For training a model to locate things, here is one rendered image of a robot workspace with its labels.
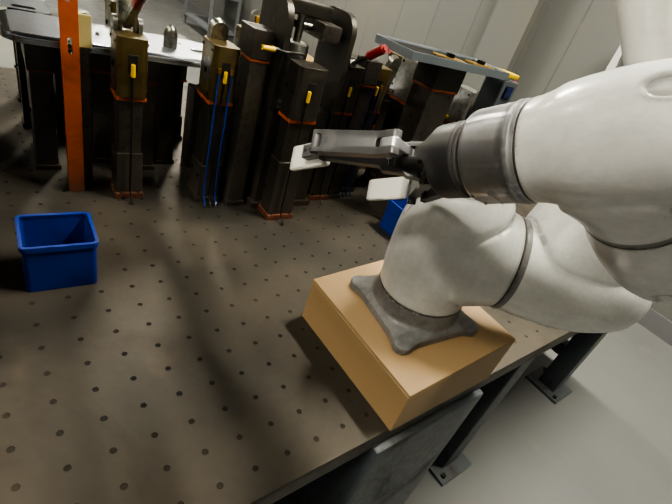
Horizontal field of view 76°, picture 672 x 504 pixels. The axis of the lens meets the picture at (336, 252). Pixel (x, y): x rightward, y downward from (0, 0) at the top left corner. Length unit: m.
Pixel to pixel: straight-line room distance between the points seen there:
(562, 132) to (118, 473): 0.60
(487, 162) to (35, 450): 0.60
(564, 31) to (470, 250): 2.94
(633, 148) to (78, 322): 0.75
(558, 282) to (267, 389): 0.47
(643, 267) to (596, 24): 3.02
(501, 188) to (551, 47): 3.14
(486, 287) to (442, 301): 0.07
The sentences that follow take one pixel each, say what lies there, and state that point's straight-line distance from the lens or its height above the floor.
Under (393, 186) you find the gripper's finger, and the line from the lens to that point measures 0.60.
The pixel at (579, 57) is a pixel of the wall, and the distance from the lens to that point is 3.42.
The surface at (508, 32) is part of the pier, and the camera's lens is 3.54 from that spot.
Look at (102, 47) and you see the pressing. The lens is 1.09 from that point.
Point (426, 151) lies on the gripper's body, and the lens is 0.44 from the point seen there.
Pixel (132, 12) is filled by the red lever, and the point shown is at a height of 1.10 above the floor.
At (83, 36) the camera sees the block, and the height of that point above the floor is 1.03.
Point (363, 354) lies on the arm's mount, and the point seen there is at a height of 0.77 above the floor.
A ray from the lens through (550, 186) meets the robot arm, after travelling 0.37.
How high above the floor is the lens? 1.27
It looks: 32 degrees down
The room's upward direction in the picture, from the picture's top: 19 degrees clockwise
